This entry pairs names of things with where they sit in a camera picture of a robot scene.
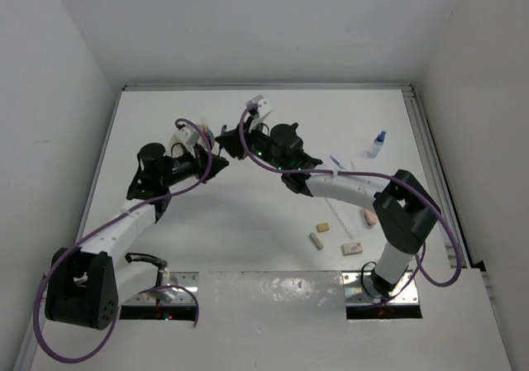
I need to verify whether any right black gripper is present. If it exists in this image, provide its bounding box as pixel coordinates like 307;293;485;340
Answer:
216;117;287;174

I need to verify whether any pink eraser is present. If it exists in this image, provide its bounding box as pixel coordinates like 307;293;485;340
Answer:
361;208;378;227

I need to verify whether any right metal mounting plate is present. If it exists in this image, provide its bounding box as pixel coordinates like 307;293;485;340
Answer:
342;271;423;321

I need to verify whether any small blue-capped glue bottle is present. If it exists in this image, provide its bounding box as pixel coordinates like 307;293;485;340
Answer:
367;131;387;159

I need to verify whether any aluminium frame rail right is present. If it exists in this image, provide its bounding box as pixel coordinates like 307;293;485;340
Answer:
402;85;487;273

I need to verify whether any clear plastic ruler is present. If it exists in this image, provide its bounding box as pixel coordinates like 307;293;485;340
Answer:
325;197;358;240

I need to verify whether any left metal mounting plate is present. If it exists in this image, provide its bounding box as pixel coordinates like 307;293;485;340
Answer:
119;272;199;323

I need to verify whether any aluminium frame rail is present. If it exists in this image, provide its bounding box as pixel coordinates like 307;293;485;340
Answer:
12;312;38;371
402;85;487;273

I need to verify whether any dark blue pen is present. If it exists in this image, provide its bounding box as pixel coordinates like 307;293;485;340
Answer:
215;125;228;156

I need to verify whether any beige cylindrical eraser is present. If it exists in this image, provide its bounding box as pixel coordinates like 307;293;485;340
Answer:
308;232;323;251

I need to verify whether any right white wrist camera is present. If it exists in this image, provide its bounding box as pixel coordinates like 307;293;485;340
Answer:
246;95;273;126

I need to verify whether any white boxed eraser red label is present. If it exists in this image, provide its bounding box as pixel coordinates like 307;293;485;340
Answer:
341;242;363;256

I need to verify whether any clear blue pen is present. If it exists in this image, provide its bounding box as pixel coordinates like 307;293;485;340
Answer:
329;155;347;170

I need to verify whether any metal mounting plate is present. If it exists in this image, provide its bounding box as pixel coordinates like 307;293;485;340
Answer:
342;271;423;321
119;272;199;323

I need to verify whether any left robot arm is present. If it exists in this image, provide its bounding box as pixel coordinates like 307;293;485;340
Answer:
45;143;229;330

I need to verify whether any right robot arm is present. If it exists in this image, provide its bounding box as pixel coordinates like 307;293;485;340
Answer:
217;120;441;298

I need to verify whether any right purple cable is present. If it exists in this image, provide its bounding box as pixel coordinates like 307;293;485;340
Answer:
239;105;463;306

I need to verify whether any yellow eraser block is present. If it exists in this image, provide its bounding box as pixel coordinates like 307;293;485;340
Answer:
316;222;330;232

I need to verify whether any aluminium frame rail left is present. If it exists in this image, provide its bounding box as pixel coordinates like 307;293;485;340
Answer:
12;312;38;371

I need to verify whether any white round compartment organizer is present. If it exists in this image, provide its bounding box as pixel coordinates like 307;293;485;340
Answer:
199;117;215;149

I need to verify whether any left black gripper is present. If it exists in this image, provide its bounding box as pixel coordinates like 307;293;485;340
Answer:
159;142;226;187

